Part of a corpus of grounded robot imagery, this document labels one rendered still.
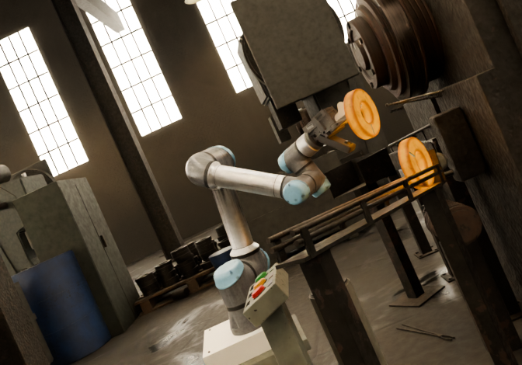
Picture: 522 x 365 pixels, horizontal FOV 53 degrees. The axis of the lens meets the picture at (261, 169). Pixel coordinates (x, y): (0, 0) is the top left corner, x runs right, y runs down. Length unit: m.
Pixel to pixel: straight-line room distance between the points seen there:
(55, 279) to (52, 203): 0.69
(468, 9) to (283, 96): 3.08
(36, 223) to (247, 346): 3.55
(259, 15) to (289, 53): 0.41
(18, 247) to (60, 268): 4.73
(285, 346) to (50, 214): 3.91
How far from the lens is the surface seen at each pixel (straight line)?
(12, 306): 4.17
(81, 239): 5.01
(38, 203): 5.13
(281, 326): 1.38
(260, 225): 4.41
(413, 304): 2.60
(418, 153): 1.63
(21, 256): 9.58
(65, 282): 4.88
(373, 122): 1.65
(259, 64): 4.65
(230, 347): 1.87
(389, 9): 1.93
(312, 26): 4.80
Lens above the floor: 0.89
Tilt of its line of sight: 1 degrees down
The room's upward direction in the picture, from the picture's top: 24 degrees counter-clockwise
